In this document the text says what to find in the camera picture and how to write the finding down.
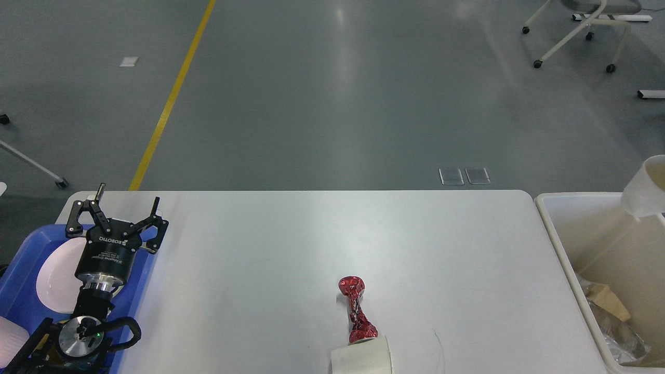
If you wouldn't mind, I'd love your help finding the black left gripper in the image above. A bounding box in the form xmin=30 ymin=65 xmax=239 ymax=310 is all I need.
xmin=65 ymin=182 xmax=169 ymax=287

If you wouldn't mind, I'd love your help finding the pink plate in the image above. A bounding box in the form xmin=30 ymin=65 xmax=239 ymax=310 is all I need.
xmin=35 ymin=237 xmax=125 ymax=314

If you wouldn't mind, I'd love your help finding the red foil wrapper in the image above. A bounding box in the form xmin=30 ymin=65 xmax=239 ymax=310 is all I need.
xmin=339 ymin=275 xmax=378 ymax=345

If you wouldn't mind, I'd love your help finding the foil with tissue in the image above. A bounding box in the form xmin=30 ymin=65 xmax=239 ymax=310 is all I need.
xmin=587 ymin=300 xmax=651 ymax=366

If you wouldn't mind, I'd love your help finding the white paper cup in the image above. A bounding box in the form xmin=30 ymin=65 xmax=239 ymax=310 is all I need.
xmin=621 ymin=155 xmax=664 ymax=218
xmin=331 ymin=337 xmax=394 ymax=373

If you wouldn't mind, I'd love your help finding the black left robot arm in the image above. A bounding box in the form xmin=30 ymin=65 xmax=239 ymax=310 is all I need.
xmin=2 ymin=184 xmax=168 ymax=373

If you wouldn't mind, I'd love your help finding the white chair base left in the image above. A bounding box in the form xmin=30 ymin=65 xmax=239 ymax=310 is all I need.
xmin=1 ymin=140 xmax=69 ymax=189

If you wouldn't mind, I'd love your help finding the blue plastic tray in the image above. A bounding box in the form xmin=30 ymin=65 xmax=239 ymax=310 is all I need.
xmin=0 ymin=224 xmax=159 ymax=374

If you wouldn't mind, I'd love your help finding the white paper cup lying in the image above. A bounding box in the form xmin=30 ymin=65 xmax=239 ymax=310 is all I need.
xmin=331 ymin=337 xmax=394 ymax=373

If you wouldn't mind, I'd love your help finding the beige plastic bin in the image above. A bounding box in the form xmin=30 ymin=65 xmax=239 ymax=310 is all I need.
xmin=535 ymin=192 xmax=664 ymax=373

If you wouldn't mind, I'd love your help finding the white office chair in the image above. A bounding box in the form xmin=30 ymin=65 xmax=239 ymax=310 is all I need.
xmin=533 ymin=1 xmax=642 ymax=74

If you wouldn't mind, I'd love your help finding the white bar on floor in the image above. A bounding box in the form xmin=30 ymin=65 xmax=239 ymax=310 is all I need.
xmin=637 ymin=89 xmax=665 ymax=100

